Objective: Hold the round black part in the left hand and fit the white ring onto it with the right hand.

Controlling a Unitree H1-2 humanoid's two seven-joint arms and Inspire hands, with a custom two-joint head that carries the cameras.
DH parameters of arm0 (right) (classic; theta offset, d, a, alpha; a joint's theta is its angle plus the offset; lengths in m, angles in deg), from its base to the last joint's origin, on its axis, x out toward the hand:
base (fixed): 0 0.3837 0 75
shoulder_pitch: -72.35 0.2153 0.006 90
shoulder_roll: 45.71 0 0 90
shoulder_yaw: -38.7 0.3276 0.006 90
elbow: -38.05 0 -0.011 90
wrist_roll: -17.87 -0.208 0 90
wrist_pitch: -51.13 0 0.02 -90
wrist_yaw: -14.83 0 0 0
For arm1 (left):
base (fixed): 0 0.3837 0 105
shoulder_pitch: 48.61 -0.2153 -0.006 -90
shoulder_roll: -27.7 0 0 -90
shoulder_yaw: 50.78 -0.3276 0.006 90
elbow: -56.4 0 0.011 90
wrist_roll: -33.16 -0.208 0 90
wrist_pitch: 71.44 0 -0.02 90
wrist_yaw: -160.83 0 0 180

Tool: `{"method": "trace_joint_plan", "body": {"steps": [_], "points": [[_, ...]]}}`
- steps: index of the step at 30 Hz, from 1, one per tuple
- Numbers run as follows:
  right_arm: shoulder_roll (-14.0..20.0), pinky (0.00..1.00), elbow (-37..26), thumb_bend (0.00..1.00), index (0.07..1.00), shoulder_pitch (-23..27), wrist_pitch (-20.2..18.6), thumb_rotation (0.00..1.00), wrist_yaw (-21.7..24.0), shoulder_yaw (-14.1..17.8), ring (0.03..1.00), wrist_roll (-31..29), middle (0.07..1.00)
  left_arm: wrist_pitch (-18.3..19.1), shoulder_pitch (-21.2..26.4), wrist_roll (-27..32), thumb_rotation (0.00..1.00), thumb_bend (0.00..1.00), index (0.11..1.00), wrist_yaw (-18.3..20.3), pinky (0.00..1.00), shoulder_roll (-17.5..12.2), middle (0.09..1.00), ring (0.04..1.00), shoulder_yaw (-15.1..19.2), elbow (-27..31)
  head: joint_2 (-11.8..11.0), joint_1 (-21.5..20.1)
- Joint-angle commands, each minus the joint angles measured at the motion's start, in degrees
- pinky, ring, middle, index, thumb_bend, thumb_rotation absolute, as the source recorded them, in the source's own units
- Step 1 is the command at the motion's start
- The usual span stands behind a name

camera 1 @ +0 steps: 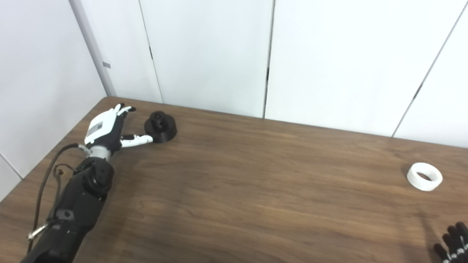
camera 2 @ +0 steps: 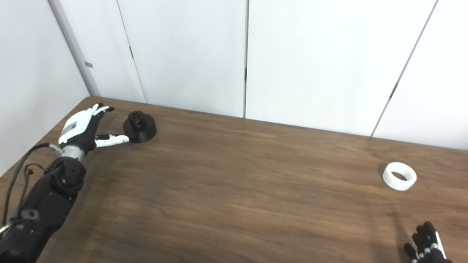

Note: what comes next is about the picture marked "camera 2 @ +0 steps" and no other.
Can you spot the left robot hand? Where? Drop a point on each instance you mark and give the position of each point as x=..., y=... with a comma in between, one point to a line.
x=78, y=128

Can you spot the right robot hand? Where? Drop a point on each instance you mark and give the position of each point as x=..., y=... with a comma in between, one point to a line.
x=427, y=244

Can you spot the round black stepped part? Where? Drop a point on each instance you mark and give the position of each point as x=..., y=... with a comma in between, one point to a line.
x=144, y=133

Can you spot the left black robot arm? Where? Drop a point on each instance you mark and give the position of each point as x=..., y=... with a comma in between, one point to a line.
x=47, y=204

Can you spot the gray wall corner post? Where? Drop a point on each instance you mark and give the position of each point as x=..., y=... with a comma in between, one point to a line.
x=73, y=47

